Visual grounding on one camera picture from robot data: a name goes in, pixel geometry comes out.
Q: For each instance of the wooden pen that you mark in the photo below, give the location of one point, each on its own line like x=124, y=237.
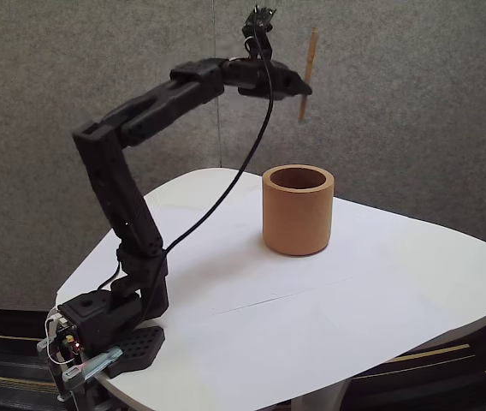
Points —
x=309, y=73

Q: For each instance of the cork pen holder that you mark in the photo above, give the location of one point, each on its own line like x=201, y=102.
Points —
x=298, y=218

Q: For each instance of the white table leg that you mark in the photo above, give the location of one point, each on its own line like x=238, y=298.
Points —
x=320, y=396

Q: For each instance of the motor controller board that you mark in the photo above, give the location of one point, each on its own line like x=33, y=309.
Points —
x=69, y=342

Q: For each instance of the grey metal table clamp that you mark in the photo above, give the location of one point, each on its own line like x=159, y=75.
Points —
x=89, y=366

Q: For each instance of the bare camera circuit board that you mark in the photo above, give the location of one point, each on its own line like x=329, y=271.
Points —
x=260, y=16

